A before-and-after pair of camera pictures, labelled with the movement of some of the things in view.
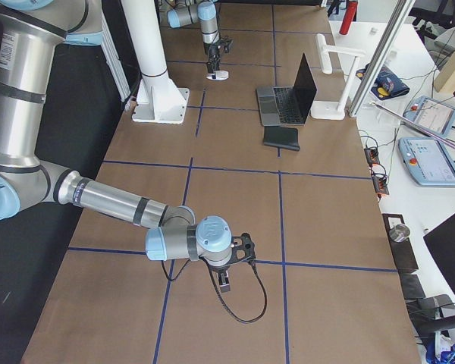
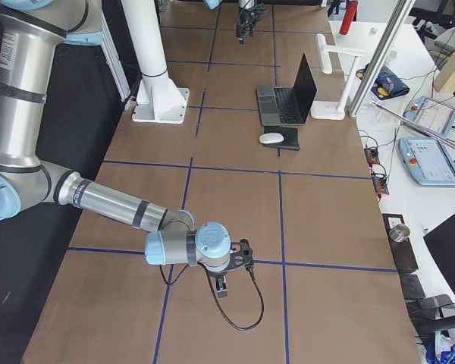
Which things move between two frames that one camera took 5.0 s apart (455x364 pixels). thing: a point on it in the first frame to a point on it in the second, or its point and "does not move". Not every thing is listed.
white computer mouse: (218, 75) to (268, 138)
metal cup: (400, 233) does not move
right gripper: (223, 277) does not move
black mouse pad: (283, 137) does not move
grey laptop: (288, 105) does not move
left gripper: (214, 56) to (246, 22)
